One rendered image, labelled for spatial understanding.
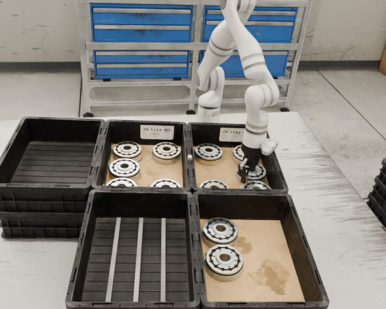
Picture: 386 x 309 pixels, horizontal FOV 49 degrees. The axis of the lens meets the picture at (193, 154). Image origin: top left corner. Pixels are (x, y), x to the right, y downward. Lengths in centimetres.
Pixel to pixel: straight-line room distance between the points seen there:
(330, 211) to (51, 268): 100
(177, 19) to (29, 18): 147
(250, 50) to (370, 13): 354
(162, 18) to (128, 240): 218
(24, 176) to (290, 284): 92
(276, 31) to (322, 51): 134
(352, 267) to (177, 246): 59
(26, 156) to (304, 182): 107
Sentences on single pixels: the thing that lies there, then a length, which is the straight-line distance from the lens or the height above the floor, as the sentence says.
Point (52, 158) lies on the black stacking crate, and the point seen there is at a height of 83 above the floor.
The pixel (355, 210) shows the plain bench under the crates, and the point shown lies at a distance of 172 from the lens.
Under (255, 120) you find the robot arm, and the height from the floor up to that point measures 110.
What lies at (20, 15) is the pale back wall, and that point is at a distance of 412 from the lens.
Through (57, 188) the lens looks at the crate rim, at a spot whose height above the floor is 93.
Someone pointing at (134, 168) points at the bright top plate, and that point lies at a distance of 146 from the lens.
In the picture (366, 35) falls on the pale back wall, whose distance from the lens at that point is 487.
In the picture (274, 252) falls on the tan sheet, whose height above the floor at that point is 83.
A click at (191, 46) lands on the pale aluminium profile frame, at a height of 59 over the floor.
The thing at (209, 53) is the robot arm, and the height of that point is 118.
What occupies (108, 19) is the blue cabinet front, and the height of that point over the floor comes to 77.
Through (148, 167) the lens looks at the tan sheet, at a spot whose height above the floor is 83.
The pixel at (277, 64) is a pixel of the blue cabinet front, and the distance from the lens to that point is 355.
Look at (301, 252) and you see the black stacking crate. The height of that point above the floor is 90.
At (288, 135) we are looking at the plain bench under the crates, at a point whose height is 70.
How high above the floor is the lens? 175
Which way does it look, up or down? 35 degrees down
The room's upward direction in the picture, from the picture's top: 5 degrees clockwise
